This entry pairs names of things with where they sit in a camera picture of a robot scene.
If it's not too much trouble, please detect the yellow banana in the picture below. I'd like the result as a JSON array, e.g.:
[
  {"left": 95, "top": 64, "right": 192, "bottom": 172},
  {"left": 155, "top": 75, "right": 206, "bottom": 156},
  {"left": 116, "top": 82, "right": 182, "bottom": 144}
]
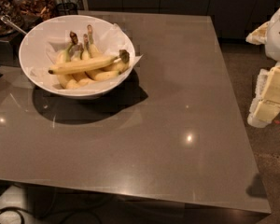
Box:
[
  {"left": 81, "top": 34, "right": 119, "bottom": 81},
  {"left": 48, "top": 55, "right": 119, "bottom": 75},
  {"left": 87, "top": 24, "right": 130, "bottom": 73},
  {"left": 71, "top": 43, "right": 93, "bottom": 88},
  {"left": 56, "top": 32, "right": 79, "bottom": 90}
]

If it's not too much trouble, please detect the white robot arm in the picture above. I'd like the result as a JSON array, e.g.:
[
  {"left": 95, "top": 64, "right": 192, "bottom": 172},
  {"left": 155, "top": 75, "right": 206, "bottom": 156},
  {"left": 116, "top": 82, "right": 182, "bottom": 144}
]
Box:
[{"left": 245, "top": 8, "right": 280, "bottom": 128}]

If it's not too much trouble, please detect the white bowl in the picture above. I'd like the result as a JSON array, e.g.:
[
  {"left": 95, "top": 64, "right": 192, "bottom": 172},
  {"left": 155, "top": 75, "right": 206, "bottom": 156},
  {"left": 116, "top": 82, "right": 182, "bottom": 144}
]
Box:
[{"left": 18, "top": 14, "right": 136, "bottom": 98}]

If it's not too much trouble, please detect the metal spoon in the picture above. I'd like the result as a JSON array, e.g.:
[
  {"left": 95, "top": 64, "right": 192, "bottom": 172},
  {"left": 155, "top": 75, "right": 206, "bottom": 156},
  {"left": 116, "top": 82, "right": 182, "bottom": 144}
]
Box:
[{"left": 1, "top": 15, "right": 27, "bottom": 35}]

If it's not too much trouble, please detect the black wire basket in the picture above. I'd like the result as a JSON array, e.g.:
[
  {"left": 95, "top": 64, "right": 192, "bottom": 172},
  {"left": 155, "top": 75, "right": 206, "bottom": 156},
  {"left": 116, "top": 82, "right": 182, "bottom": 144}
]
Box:
[{"left": 56, "top": 2, "right": 77, "bottom": 16}]

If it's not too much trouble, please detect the black floor cable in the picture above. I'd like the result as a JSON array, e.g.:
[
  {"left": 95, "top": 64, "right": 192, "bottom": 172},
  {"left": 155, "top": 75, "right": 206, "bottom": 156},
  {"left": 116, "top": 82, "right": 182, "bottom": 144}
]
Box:
[{"left": 0, "top": 206, "right": 26, "bottom": 224}]

